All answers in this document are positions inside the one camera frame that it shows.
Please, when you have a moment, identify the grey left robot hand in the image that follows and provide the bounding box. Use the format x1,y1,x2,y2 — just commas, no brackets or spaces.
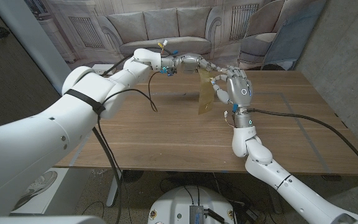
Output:
178,53,230,75

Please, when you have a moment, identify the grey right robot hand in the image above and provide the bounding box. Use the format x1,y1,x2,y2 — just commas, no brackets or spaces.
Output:
209,65,254,108

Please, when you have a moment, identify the gold foil envelope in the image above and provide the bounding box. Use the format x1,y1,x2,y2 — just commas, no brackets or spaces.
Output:
197,68,217,116

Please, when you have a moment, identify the white table leg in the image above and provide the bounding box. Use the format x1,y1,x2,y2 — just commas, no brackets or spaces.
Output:
267,186,284,215
106,169,124,208

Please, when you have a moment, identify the black box on floor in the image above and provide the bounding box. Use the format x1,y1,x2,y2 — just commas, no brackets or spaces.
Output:
244,208,260,222

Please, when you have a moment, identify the black round floor base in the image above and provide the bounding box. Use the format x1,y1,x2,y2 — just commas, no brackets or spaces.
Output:
121,170,145,184

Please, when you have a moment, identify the white robot torso dome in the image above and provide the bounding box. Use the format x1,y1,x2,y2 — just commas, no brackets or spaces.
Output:
147,185,238,224

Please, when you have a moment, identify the grey finned electronics box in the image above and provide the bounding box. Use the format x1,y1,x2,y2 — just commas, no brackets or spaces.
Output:
188,204,205,224

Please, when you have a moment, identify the white floor board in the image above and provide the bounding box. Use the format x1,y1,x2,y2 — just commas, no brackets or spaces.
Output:
9,167,94,215

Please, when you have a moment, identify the white grey sneaker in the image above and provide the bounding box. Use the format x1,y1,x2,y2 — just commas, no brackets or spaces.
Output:
12,170,58,211

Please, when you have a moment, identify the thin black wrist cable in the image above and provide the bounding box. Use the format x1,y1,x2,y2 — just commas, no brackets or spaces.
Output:
97,70,164,175

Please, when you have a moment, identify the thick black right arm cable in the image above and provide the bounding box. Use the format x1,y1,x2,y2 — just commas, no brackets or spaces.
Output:
247,108,358,181

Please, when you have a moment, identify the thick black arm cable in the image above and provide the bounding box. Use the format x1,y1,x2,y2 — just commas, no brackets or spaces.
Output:
247,108,358,181
91,46,173,224

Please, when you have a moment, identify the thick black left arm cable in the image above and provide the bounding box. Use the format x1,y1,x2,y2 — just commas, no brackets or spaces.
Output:
91,46,173,224

